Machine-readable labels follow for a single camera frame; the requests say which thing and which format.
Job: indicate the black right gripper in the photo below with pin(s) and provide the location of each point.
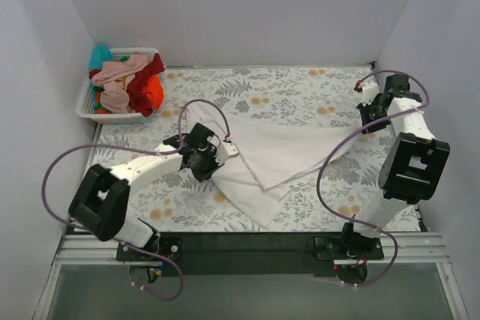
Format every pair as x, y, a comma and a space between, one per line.
373, 115

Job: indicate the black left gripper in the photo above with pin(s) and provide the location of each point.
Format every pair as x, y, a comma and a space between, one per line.
204, 165

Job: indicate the white t shirt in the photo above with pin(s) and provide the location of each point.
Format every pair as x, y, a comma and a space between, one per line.
257, 181

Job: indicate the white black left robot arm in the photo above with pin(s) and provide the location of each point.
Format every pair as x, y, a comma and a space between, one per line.
101, 202

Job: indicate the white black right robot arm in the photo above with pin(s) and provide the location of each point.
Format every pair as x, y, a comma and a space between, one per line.
412, 168

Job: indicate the orange t shirt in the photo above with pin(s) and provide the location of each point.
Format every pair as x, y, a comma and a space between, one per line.
153, 90

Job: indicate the red t shirt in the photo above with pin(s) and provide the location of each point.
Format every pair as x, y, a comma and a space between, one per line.
138, 101

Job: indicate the floral patterned table mat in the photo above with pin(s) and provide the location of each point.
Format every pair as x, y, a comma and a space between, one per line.
291, 96

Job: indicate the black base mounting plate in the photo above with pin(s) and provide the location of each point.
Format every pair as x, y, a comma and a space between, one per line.
257, 253

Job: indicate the green garment in basket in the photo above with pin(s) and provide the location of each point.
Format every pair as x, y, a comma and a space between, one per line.
98, 107

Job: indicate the pink t shirt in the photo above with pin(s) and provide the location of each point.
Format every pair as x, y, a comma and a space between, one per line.
114, 78

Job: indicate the white plastic laundry basket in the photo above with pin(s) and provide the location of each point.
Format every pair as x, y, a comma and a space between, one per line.
85, 107

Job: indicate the teal t shirt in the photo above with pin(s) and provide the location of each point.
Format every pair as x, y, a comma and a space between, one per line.
99, 55

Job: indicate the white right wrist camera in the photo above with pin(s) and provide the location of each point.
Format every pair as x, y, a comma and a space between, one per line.
368, 92

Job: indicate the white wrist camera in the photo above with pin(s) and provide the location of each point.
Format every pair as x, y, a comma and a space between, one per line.
368, 92
226, 150

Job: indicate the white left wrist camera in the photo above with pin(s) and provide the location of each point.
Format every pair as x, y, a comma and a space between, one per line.
226, 150

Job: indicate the aluminium frame rail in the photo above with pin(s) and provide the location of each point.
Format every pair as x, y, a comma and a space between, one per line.
85, 250

